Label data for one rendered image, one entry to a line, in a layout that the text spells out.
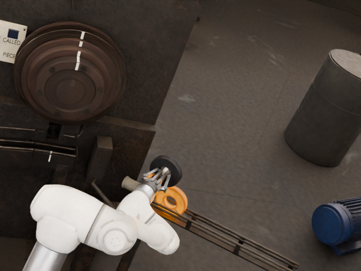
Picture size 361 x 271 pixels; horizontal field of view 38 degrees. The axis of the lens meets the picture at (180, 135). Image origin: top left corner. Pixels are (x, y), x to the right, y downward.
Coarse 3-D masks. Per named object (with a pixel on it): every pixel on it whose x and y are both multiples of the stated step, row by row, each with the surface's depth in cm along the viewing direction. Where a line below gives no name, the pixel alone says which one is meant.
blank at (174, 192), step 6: (174, 186) 243; (162, 192) 244; (168, 192) 242; (174, 192) 241; (180, 192) 241; (156, 198) 247; (162, 198) 245; (174, 198) 242; (180, 198) 241; (186, 198) 243; (162, 204) 247; (168, 204) 248; (180, 204) 242; (186, 204) 243; (174, 210) 245; (180, 210) 244
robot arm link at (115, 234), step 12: (108, 216) 153; (120, 216) 156; (96, 228) 151; (108, 228) 149; (120, 228) 150; (132, 228) 155; (96, 240) 151; (108, 240) 148; (120, 240) 149; (132, 240) 153; (108, 252) 149; (120, 252) 150
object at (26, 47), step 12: (36, 36) 212; (48, 36) 208; (60, 36) 209; (72, 36) 210; (84, 36) 211; (96, 36) 212; (24, 48) 210; (108, 48) 216; (24, 60) 213; (120, 60) 220; (12, 72) 216; (120, 72) 224; (120, 84) 227; (24, 96) 223; (120, 96) 231; (108, 108) 234; (48, 120) 233; (60, 120) 234; (84, 120) 236
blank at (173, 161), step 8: (160, 160) 237; (168, 160) 235; (152, 168) 241; (160, 168) 242; (168, 168) 237; (176, 168) 235; (152, 176) 243; (160, 176) 241; (176, 176) 237; (168, 184) 241
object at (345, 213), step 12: (324, 204) 366; (336, 204) 365; (348, 204) 369; (360, 204) 373; (312, 216) 376; (324, 216) 364; (336, 216) 356; (348, 216) 359; (360, 216) 366; (324, 228) 365; (336, 228) 356; (348, 228) 356; (360, 228) 362; (324, 240) 365; (336, 240) 359; (348, 240) 365; (336, 252) 374; (348, 252) 377
